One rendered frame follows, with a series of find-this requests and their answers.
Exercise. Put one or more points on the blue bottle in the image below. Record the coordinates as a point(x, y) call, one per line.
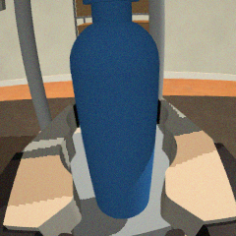
point(114, 65)

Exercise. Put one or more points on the beige shelving unit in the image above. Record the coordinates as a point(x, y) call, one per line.
point(94, 222)

